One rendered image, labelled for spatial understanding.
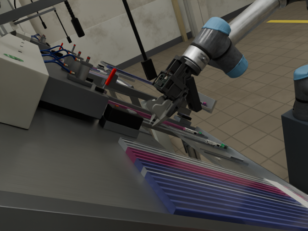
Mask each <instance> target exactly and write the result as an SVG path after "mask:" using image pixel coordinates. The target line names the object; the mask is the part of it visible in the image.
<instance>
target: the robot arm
mask: <svg viewBox="0 0 308 231"><path fill-rule="evenodd" d="M296 1H306V5H307V10H308V0H256V1H254V2H253V3H252V4H251V5H250V6H249V7H248V8H246V9H245V10H244V11H243V12H242V13H240V14H239V15H238V16H237V17H236V18H234V19H233V20H232V21H231V22H230V23H227V22H226V21H225V20H223V19H221V18H219V17H212V18H210V19H209V20H208V21H207V22H206V24H205V25H204V26H203V27H202V29H201V31H200V32H199V33H198V35H197V36H196V38H195V39H194V40H193V41H192V43H191V44H190V45H189V47H188V48H187V49H186V51H185V52H184V54H183V55H182V56H178V55H176V56H175V57H174V58H173V60H172V61H171V62H170V64H169V65H168V66H167V68H166V69H165V70H164V71H163V70H161V72H160V73H159V74H158V77H159V76H160V77H159V78H158V77H157V78H158V80H157V78H155V80H154V81H153V82H152V85H153V86H154V87H155V88H156V89H157V90H158V91H159V92H160V93H162V94H164V95H163V96H159V97H158V99H157V100H156V101H153V100H149V101H148V102H147V103H146V106H147V108H148V109H149V110H150V112H151V113H152V117H151V119H150V120H152V121H154V123H153V125H152V127H155V126H157V125H159V124H160V123H162V122H164V121H165V120H167V119H168V118H169V117H171V116H172V115H173V114H174V113H175V112H176V111H177V110H178V109H179V108H180V107H181V105H182V103H183V101H184V100H185V99H186V101H187V105H188V108H189V109H190V110H192V111H195V112H199V111H201V110H202V106H201V102H200V99H199V95H198V91H197V87H196V84H195V80H194V77H192V76H191V75H192V74H193V75H195V76H198V75H199V74H200V72H201V71H202V70H203V69H204V68H205V67H206V65H210V66H212V67H215V68H218V69H221V70H222V71H224V73H225V74H226V75H228V76H229V77H230V78H237V77H239V76H241V75H242V74H243V73H244V72H245V71H246V70H247V68H248V61H247V60H246V59H245V57H244V55H243V54H241V52H240V51H239V50H238V49H237V48H236V47H235V45H236V44H237V43H239V42H240V41H241V40H242V39H243V38H245V37H246V36H247V35H248V34H249V33H251V32H252V31H253V30H254V29H255V28H256V27H257V26H259V25H260V24H261V23H262V22H263V21H265V20H266V19H267V18H268V17H269V16H271V15H272V14H273V13H274V12H275V11H276V10H281V9H283V8H284V7H286V6H287V5H288V4H290V3H293V2H296ZM293 77H294V78H293V80H294V89H295V102H294V105H293V108H292V114H293V116H294V117H295V118H296V119H298V120H301V121H308V65H304V66H302V67H299V68H298V69H296V70H295V71H294V73H293ZM156 80H157V81H156ZM155 81H156V82H155Z"/></svg>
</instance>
